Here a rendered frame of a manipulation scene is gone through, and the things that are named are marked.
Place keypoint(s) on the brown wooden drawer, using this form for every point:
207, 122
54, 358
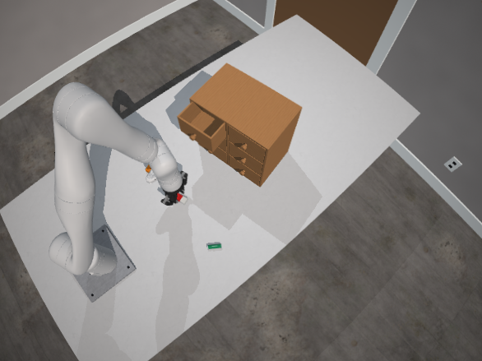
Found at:
243, 156
194, 117
244, 170
247, 144
220, 154
223, 145

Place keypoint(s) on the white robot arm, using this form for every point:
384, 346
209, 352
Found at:
88, 117

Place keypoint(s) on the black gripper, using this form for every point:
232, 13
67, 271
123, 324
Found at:
169, 199

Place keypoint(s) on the brown wooden chest of drawers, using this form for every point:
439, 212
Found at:
252, 108

